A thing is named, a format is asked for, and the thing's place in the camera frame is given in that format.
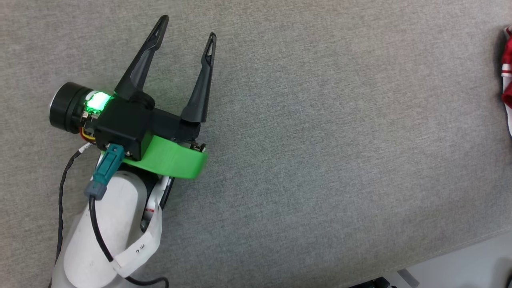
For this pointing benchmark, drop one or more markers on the red and white garment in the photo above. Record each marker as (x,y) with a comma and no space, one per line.
(508,56)

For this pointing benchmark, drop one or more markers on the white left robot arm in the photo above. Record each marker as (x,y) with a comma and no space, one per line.
(128,200)

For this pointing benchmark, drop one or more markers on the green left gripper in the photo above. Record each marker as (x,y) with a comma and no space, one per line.
(172,158)

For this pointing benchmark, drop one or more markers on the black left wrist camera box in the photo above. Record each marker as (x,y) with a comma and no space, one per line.
(124,124)

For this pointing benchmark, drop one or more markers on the black base part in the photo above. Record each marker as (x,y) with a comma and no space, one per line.
(372,283)

